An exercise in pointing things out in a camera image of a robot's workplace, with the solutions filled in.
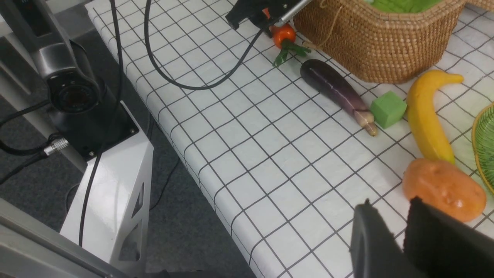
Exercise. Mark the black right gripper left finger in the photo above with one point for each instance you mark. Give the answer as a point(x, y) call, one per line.
point(373, 249)

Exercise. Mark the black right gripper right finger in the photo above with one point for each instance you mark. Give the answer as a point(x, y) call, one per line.
point(443, 247)

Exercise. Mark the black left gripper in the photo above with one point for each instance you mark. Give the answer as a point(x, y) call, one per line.
point(264, 13)

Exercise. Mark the orange red pepper green stem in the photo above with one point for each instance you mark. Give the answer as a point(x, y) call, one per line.
point(284, 38)

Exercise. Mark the orange brown potato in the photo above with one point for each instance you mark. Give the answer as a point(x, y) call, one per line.
point(444, 186)

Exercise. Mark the purple eggplant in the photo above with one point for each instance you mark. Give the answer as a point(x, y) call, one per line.
point(327, 81)

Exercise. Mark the yellow banana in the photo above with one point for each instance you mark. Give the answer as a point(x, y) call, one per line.
point(423, 121)

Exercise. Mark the green glass leaf plate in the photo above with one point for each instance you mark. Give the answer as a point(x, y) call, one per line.
point(483, 145)

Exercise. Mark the woven wicker basket green lining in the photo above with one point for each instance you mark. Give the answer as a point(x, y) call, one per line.
point(379, 47)

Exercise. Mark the white checkered tablecloth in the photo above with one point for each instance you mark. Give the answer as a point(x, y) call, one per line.
point(282, 165)

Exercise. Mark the green foam cube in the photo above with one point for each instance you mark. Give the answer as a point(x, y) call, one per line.
point(388, 109)

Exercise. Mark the white camera stand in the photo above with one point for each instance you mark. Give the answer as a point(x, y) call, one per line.
point(105, 232)

